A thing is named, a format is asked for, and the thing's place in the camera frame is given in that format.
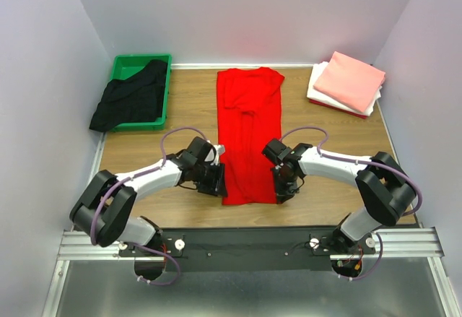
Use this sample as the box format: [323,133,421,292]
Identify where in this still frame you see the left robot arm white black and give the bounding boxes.
[69,136,227,251]

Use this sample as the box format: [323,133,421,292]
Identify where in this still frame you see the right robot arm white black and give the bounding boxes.
[262,139,422,253]

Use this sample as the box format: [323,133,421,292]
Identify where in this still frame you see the white folded t shirt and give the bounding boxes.
[307,61,382,116]

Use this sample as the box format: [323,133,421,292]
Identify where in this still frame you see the black t shirt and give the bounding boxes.
[90,80,157,132]

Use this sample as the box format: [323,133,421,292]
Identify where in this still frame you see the pink folded t shirt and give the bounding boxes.
[313,51,385,116]

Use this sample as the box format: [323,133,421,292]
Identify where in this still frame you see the green plastic bin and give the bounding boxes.
[109,53,173,132]

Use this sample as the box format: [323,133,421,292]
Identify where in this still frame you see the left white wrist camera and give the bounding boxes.
[204,144,225,166]

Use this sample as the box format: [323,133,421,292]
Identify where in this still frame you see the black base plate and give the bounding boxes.
[118,227,376,273]

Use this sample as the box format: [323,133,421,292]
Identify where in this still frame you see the aluminium frame rail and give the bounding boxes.
[58,228,445,261]

